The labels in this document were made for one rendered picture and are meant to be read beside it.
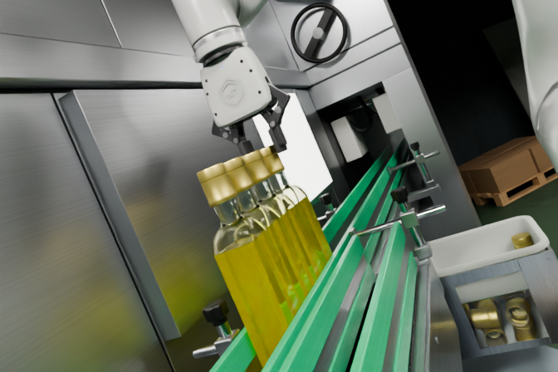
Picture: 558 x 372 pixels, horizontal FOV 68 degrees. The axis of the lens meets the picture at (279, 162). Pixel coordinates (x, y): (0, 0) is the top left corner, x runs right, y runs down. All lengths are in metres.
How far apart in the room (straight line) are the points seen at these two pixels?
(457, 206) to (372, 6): 0.77
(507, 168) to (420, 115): 3.10
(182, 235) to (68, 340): 0.20
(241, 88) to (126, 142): 0.18
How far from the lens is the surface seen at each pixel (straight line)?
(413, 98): 1.56
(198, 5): 0.66
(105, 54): 0.68
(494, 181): 4.51
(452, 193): 1.60
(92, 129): 0.57
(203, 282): 0.63
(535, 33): 0.57
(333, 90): 1.59
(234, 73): 0.64
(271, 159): 0.64
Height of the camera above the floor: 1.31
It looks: 1 degrees down
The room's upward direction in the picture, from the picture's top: 23 degrees counter-clockwise
